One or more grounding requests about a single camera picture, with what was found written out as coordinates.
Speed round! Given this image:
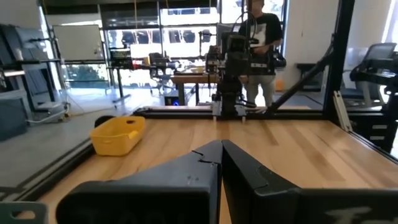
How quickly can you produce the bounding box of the black perforated computer case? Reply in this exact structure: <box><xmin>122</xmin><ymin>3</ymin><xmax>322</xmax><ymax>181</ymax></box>
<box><xmin>0</xmin><ymin>96</ymin><xmax>28</xmax><ymax>141</ymax></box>

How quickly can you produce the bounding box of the person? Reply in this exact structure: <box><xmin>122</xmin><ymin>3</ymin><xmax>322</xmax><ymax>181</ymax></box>
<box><xmin>239</xmin><ymin>0</ymin><xmax>284</xmax><ymax>107</ymax></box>

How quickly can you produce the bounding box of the wooden background table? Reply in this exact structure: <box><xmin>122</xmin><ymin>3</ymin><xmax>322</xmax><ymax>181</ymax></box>
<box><xmin>170</xmin><ymin>73</ymin><xmax>249</xmax><ymax>106</ymax></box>

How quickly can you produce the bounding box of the grey equipment rack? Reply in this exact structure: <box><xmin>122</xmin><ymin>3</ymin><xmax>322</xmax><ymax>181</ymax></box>
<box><xmin>0</xmin><ymin>23</ymin><xmax>71</xmax><ymax>125</ymax></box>

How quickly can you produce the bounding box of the silver aluminium extrusion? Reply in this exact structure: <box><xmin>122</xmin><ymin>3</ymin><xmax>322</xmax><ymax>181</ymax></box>
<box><xmin>332</xmin><ymin>90</ymin><xmax>354</xmax><ymax>133</ymax></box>

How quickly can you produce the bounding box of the monitor on black stand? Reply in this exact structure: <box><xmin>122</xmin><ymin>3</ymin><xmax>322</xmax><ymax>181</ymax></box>
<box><xmin>108</xmin><ymin>46</ymin><xmax>135</xmax><ymax>103</ymax></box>

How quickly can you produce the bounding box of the black equipment case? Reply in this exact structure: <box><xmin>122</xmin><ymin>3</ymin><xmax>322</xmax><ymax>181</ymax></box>
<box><xmin>351</xmin><ymin>111</ymin><xmax>398</xmax><ymax>154</ymax></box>

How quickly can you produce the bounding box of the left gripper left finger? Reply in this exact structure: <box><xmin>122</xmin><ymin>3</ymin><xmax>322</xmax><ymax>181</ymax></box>
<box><xmin>55</xmin><ymin>139</ymin><xmax>223</xmax><ymax>224</ymax></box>

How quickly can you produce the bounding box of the blue plastic bin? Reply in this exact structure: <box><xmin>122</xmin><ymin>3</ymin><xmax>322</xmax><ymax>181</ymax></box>
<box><xmin>0</xmin><ymin>201</ymin><xmax>50</xmax><ymax>224</ymax></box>

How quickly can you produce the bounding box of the white whiteboard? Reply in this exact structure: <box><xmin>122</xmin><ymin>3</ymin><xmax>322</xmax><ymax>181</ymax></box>
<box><xmin>52</xmin><ymin>24</ymin><xmax>106</xmax><ymax>62</ymax></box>

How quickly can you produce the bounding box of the black office chair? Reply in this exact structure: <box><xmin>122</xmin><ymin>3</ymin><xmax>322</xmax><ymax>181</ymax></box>
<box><xmin>148</xmin><ymin>52</ymin><xmax>175</xmax><ymax>94</ymax></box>

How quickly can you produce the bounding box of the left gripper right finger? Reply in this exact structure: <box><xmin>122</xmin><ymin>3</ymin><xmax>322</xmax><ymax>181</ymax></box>
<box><xmin>222</xmin><ymin>139</ymin><xmax>398</xmax><ymax>224</ymax></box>

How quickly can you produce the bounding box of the yellow plastic bin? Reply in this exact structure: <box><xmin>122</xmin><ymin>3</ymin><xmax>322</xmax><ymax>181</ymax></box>
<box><xmin>90</xmin><ymin>116</ymin><xmax>147</xmax><ymax>157</ymax></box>

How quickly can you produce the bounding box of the computer with blue light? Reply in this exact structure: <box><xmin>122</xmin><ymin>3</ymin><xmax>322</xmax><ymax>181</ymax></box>
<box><xmin>164</xmin><ymin>89</ymin><xmax>182</xmax><ymax>106</ymax></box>

